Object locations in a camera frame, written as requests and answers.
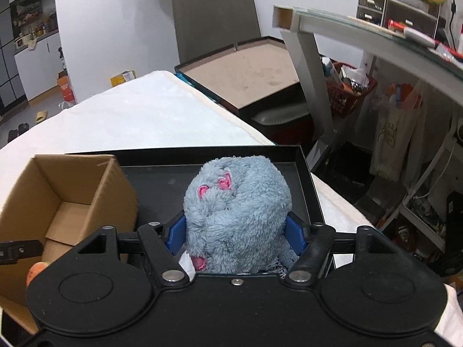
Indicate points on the yellow slipper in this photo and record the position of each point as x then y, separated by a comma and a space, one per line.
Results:
41, 116

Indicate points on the white fluffy blanket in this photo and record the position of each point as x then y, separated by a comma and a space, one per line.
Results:
144, 115

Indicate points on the red plastic basket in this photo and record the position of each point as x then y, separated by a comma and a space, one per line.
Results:
342, 95

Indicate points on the orange plush toy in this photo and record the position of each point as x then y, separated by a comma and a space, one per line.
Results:
36, 271

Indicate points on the black slipper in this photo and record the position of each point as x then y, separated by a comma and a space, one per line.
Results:
12, 136
23, 128

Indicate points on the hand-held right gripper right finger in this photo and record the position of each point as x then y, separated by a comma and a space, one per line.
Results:
296, 235

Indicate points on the brown cardboard box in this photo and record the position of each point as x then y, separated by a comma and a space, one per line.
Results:
83, 184

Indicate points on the cream tote bag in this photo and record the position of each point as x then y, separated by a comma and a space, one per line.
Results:
394, 141

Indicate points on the yellow carton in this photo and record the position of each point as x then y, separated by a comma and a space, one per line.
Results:
121, 78

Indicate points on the orange carton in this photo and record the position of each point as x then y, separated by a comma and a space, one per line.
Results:
67, 86

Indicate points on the white kitchen cabinet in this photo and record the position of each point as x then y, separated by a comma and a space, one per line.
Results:
39, 68

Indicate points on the kitchen shelf with bottles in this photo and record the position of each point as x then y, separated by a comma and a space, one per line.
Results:
32, 21

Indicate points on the black box with brown lining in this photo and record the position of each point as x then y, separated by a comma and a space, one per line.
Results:
242, 72

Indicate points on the grey-blue fluffy plush toy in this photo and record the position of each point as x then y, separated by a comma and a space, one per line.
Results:
237, 209

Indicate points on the black shallow tray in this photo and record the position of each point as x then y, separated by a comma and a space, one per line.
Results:
159, 180

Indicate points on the grey drawer organizer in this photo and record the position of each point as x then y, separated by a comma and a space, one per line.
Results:
401, 3

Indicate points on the glass desk with white frame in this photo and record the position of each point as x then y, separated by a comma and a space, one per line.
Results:
361, 28

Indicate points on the black spray bottle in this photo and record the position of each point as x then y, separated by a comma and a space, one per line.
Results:
62, 59

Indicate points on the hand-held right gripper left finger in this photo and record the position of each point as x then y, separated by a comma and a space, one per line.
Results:
176, 236

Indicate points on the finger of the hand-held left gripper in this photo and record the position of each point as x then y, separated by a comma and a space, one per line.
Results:
21, 251

